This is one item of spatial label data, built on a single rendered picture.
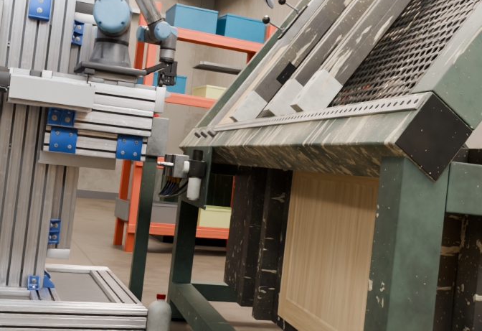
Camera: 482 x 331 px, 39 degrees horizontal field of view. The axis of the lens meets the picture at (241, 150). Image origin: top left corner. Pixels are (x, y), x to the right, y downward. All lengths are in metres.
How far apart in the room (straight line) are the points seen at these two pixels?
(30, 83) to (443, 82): 1.41
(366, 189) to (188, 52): 10.13
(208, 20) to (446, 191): 4.59
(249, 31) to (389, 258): 4.71
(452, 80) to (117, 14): 1.35
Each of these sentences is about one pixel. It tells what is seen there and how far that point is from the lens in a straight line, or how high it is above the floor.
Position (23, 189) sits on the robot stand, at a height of 0.58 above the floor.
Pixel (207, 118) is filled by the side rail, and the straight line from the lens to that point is 3.27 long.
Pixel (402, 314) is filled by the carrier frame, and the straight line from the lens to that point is 1.24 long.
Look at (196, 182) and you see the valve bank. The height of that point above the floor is 0.67.
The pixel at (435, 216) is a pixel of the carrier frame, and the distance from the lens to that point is 1.24.
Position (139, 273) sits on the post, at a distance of 3.24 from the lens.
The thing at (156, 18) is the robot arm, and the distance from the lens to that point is 3.09.
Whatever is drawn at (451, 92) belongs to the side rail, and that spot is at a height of 0.91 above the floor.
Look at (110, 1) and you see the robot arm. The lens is 2.33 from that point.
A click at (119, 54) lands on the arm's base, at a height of 1.09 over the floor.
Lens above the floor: 0.74
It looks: 2 degrees up
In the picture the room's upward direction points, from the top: 6 degrees clockwise
